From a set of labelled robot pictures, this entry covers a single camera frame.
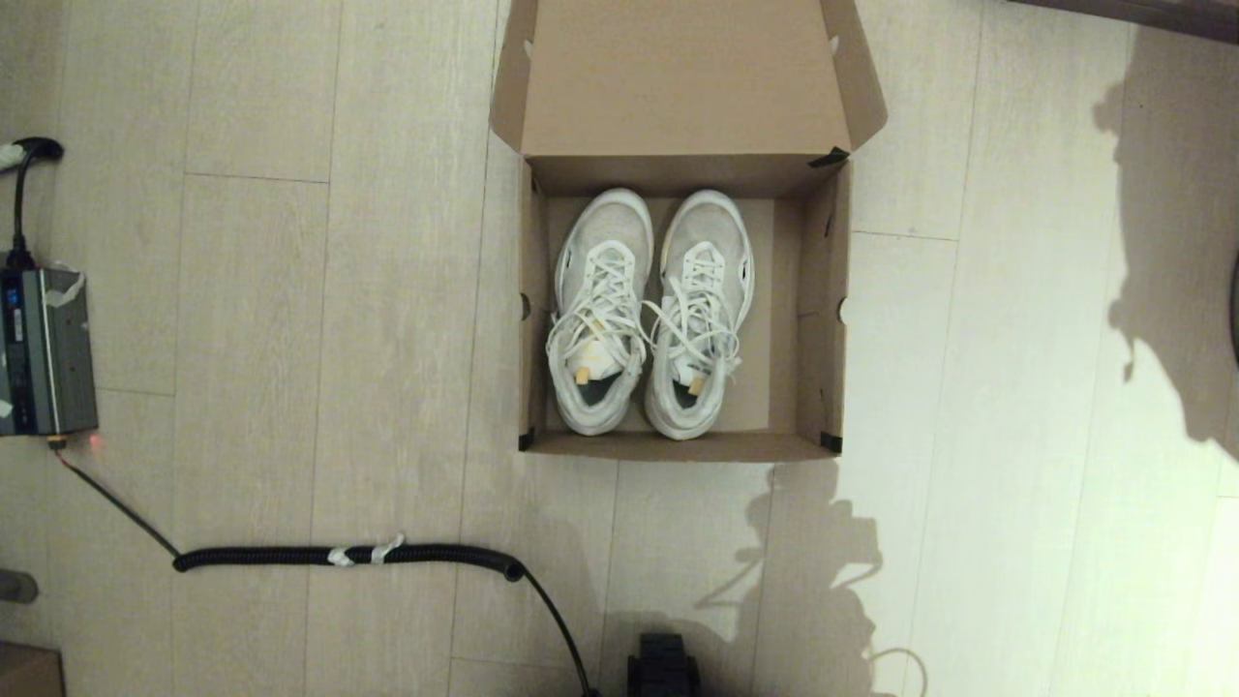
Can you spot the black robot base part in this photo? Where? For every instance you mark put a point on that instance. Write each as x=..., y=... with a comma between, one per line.
x=663, y=668

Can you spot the brown cardboard shoe box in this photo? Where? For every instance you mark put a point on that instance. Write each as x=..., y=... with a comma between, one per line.
x=678, y=77

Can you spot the grey power supply unit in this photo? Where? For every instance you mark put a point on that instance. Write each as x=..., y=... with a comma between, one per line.
x=48, y=348

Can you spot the printed brown cardboard carton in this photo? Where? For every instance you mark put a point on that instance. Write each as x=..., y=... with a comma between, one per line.
x=29, y=673

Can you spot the dark wooden furniture edge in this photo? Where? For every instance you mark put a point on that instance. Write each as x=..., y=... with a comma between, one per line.
x=1162, y=15

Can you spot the small grey floor object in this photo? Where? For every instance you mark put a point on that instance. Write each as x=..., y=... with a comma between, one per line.
x=17, y=587

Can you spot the white mesh lace-up sneaker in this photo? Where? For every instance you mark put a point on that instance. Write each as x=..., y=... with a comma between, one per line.
x=711, y=232
x=605, y=232

